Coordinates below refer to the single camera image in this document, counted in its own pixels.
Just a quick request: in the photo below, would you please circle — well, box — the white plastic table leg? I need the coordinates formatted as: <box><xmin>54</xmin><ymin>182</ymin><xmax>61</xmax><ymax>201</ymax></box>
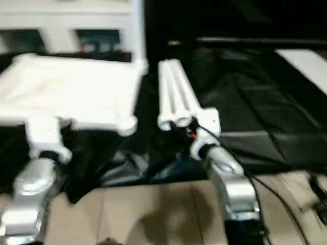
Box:
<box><xmin>130</xmin><ymin>0</ymin><xmax>149</xmax><ymax>67</ymax></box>
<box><xmin>174</xmin><ymin>59</ymin><xmax>205</xmax><ymax>120</ymax></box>
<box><xmin>157</xmin><ymin>60</ymin><xmax>177</xmax><ymax>131</ymax></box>
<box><xmin>165</xmin><ymin>59</ymin><xmax>193</xmax><ymax>128</ymax></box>

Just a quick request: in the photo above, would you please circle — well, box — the white plastic table top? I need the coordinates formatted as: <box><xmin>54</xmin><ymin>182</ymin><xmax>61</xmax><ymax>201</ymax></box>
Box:
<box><xmin>0</xmin><ymin>54</ymin><xmax>150</xmax><ymax>136</ymax></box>

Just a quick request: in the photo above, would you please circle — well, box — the black mat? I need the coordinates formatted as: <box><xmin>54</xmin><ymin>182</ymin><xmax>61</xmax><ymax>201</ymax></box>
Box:
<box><xmin>0</xmin><ymin>46</ymin><xmax>327</xmax><ymax>205</ymax></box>

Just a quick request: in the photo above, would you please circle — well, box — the white cabinet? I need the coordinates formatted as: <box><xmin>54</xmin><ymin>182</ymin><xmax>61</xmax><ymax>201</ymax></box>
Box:
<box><xmin>0</xmin><ymin>0</ymin><xmax>134</xmax><ymax>56</ymax></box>

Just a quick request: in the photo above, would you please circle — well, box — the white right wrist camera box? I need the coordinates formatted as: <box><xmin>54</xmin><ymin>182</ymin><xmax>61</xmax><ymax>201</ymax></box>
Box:
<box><xmin>190</xmin><ymin>107</ymin><xmax>221</xmax><ymax>160</ymax></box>

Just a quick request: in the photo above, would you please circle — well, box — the silver metal rail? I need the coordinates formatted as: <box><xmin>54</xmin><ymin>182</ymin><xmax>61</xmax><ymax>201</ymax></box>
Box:
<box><xmin>197</xmin><ymin>36</ymin><xmax>327</xmax><ymax>47</ymax></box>

